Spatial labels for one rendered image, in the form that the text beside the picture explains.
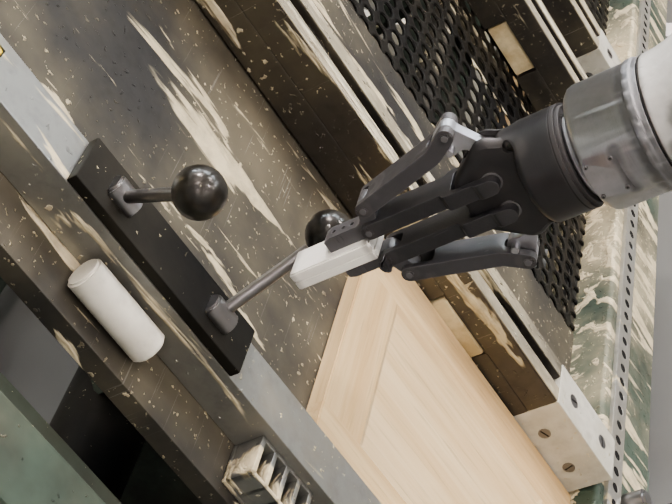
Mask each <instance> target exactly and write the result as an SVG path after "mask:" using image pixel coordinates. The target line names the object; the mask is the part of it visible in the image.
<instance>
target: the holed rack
mask: <svg viewBox="0 0 672 504"><path fill-rule="evenodd" d="M650 7H651V0H640V3H639V16H638V30H637V44H636V56H638V55H640V54H642V53H644V52H646V51H648V41H649V24H650ZM638 207H639V203H638V204H635V205H633V206H630V207H628V208H625V209H624V222H623V235H622V249H621V263H620V276H619V290H618V304H617V317H616V331H615V345H614V358H613V372H612V386H611V400H610V413H609V427H608V431H609V433H610V434H611V435H612V437H613V438H614V440H615V449H614V464H613V478H612V479H611V480H608V481H605V482H604V495H603V504H621V490H622V473H623V456H624V440H625V423H626V406H627V390H628V373H629V357H630V340H631V323H632V307H633V290H634V273H635V257H636V240H637V223H638Z"/></svg>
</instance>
